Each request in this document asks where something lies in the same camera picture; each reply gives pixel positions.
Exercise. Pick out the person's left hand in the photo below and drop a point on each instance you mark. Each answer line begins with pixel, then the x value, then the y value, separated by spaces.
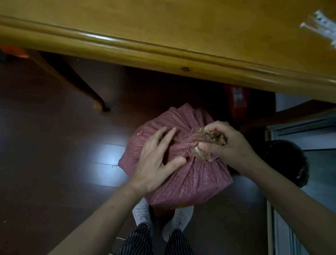
pixel 151 168

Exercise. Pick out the person's right hand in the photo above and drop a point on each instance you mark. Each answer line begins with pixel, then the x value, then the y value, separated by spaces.
pixel 233 149

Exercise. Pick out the person's left thumb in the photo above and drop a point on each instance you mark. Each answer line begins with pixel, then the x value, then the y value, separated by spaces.
pixel 174 163

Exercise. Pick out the person's left middle finger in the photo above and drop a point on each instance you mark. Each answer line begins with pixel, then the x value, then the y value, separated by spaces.
pixel 156 139

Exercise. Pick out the person's right thumb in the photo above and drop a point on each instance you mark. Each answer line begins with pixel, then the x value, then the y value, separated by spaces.
pixel 207 149

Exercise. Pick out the brown tape sack tie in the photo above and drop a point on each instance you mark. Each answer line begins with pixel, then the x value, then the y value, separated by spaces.
pixel 214 136

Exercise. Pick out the red mesh sack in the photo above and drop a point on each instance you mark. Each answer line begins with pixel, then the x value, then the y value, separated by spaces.
pixel 196 181

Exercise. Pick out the person's right forearm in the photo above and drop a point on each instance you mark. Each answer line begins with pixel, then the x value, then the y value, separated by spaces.
pixel 291 199

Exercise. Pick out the person's left forearm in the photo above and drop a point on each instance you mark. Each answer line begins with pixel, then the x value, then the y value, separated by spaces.
pixel 105 223

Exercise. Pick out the red plastic packet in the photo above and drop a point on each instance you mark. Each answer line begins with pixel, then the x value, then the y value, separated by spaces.
pixel 237 102

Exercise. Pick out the white right shoe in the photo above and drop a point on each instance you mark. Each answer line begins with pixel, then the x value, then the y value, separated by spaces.
pixel 178 220

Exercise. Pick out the white shoe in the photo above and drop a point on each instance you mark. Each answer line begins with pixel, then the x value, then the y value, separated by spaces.
pixel 178 220
pixel 142 212

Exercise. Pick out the white left shoe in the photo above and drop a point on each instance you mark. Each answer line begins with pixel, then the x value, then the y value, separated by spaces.
pixel 142 212

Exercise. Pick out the black round bin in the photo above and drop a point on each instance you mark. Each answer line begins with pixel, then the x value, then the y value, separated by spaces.
pixel 284 161

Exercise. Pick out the black striped trousers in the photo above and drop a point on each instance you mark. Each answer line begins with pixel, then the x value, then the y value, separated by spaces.
pixel 139 243

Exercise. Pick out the brown wooden furniture piece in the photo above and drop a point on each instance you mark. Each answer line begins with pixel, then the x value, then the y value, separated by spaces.
pixel 291 114

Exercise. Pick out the wooden table leg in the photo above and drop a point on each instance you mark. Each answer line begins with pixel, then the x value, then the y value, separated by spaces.
pixel 76 78

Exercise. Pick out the yellow wooden table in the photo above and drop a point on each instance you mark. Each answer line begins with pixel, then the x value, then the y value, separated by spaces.
pixel 168 34

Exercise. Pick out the white paper packet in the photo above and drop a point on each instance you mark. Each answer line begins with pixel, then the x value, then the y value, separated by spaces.
pixel 320 25

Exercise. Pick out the orange object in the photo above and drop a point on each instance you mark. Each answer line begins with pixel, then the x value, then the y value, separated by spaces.
pixel 13 50

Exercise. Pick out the white door frame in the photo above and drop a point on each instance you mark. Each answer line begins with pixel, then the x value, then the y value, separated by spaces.
pixel 278 236

